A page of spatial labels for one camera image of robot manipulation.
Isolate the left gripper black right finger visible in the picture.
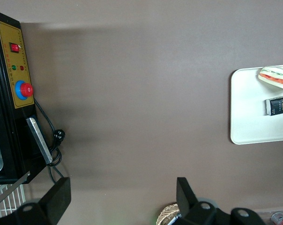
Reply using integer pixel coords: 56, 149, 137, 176
176, 177, 267, 225

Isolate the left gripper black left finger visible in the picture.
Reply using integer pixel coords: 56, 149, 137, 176
0, 177, 72, 225

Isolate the beige plastic tray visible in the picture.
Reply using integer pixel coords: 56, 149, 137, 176
230, 64, 283, 145

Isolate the wicker basket with foil trays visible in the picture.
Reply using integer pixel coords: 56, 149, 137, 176
156, 202, 182, 225

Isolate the black sealing machine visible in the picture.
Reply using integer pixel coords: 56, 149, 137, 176
0, 8, 53, 209

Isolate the red cola bottle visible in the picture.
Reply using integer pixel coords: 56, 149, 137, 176
271, 211, 283, 225

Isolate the red emergency stop button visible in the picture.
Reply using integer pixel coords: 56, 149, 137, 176
15, 80, 34, 99

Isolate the black small box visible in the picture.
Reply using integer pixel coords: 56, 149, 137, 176
264, 95, 283, 116

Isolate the yellow control panel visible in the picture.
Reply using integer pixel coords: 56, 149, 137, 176
0, 22, 36, 110

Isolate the wrapped triangle sandwich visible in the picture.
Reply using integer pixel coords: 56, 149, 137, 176
258, 66, 283, 92

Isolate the white wire basket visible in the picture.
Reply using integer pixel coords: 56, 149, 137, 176
0, 183, 28, 218

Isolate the silver metal handle bar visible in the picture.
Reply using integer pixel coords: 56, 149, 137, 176
25, 117, 54, 165

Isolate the black power cable with plug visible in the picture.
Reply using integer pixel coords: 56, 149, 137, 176
33, 97, 67, 184

